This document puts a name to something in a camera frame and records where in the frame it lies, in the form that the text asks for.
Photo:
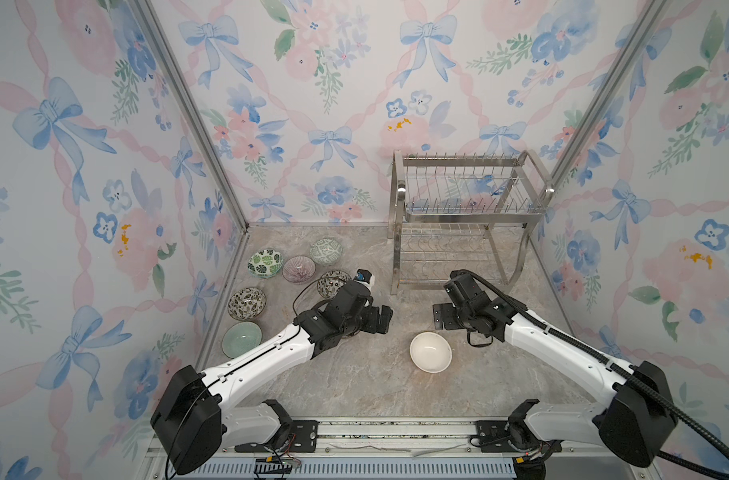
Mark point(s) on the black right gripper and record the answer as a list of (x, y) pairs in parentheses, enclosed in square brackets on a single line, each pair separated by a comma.
[(446, 309)]

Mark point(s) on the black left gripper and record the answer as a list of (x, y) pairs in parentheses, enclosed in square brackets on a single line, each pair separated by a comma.
[(385, 319)]

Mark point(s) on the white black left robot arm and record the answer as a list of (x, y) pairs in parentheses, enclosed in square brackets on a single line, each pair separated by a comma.
[(201, 412)]

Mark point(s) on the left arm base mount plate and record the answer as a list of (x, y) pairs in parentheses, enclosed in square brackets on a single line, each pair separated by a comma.
[(292, 435)]

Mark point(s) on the green leaf pattern bowl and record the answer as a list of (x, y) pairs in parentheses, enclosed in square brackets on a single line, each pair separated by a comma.
[(266, 263)]

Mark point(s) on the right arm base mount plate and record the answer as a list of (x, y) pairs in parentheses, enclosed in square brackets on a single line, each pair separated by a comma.
[(501, 436)]

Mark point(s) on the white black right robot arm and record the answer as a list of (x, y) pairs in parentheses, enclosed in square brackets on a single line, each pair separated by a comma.
[(621, 417)]

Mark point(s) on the aluminium corner post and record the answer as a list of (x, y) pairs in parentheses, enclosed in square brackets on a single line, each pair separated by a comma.
[(637, 39), (150, 25)]

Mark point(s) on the dark speckled bowl left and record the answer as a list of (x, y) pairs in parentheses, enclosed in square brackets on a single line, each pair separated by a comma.
[(246, 304)]

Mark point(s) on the orange white bowl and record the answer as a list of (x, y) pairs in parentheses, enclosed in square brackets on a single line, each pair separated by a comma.
[(431, 352)]

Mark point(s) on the stainless steel dish rack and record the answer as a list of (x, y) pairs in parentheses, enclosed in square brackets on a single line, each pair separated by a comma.
[(475, 212)]

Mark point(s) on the aluminium corner post left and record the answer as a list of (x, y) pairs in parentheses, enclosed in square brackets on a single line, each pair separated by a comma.
[(150, 25)]

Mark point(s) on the aluminium corner post right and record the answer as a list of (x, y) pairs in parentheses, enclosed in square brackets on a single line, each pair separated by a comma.
[(637, 39)]

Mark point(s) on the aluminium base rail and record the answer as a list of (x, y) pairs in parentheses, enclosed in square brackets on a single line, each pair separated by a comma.
[(410, 448)]

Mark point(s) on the pale green celadon bowl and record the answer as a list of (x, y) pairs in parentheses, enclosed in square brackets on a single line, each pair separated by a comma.
[(241, 338)]

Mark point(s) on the green geometric pattern bowl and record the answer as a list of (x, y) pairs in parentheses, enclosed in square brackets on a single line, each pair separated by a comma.
[(326, 251)]

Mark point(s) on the pink purple bowl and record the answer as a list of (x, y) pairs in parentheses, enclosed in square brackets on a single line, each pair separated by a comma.
[(299, 269)]

